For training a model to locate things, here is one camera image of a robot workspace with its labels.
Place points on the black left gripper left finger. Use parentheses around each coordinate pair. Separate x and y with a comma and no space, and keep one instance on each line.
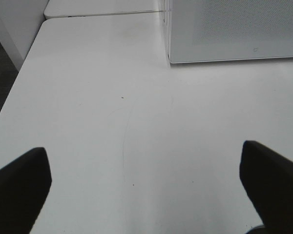
(24,186)

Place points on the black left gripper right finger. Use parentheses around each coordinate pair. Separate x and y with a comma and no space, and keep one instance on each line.
(267,178)

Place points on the white microwave oven body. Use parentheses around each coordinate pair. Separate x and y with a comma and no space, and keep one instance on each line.
(164,10)

